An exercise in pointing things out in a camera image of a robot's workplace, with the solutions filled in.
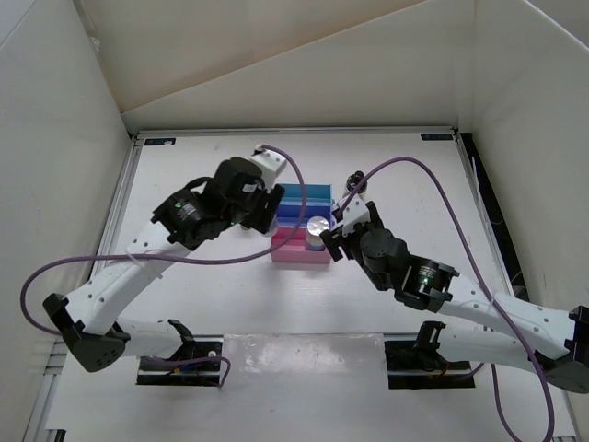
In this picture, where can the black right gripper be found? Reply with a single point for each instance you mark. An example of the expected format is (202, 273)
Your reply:
(332, 246)

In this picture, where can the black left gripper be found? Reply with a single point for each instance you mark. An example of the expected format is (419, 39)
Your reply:
(256, 219)

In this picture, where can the silver-lid shaker bottle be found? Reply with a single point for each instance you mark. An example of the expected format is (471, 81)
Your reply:
(315, 226)

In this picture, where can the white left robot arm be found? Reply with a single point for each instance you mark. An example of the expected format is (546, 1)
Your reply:
(89, 318)

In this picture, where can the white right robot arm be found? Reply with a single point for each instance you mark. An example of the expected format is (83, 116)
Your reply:
(511, 332)

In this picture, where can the dark blue organizer box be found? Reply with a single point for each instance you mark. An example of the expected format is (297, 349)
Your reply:
(288, 214)

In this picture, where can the light blue organizer box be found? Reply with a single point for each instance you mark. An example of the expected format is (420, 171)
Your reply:
(316, 194)

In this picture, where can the black-cap spice jar right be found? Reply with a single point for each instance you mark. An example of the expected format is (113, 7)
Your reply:
(353, 183)

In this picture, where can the pink organizer box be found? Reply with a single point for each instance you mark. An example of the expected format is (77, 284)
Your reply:
(294, 250)

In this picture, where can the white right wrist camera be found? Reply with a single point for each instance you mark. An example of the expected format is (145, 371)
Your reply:
(355, 213)

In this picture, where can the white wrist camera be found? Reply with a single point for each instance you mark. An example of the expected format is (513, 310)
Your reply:
(270, 163)
(355, 213)

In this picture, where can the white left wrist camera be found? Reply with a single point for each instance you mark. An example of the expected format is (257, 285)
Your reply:
(270, 163)

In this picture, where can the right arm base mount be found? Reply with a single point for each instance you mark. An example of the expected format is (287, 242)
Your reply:
(408, 369)

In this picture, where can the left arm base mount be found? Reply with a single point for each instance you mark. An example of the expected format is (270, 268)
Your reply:
(201, 365)

